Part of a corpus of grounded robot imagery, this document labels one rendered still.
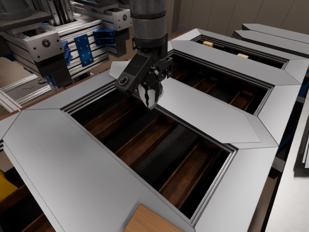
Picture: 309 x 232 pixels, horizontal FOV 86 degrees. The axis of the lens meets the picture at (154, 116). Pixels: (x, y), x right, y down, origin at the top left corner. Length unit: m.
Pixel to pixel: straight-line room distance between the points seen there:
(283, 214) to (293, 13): 3.25
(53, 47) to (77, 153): 0.54
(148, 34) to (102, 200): 0.38
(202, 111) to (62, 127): 0.48
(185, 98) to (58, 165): 0.48
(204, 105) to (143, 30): 0.39
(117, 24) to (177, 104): 0.68
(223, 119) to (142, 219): 0.42
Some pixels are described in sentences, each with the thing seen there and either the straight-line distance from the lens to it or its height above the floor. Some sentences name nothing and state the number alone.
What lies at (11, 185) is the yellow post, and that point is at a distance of 0.70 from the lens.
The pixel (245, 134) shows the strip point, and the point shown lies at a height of 0.84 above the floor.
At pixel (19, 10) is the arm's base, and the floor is 1.07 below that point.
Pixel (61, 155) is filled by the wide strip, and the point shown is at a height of 0.84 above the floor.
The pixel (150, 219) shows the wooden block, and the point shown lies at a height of 0.89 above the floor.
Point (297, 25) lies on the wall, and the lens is 3.66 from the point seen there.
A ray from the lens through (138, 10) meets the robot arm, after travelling 0.38.
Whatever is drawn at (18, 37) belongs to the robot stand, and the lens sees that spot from 0.98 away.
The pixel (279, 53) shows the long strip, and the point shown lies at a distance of 1.28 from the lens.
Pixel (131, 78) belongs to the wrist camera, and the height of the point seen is 1.06.
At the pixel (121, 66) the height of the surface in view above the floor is 0.84.
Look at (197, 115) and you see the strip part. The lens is 0.61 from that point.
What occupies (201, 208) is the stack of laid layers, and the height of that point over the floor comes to 0.83.
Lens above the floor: 1.26
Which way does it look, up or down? 45 degrees down
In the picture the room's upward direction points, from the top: 2 degrees clockwise
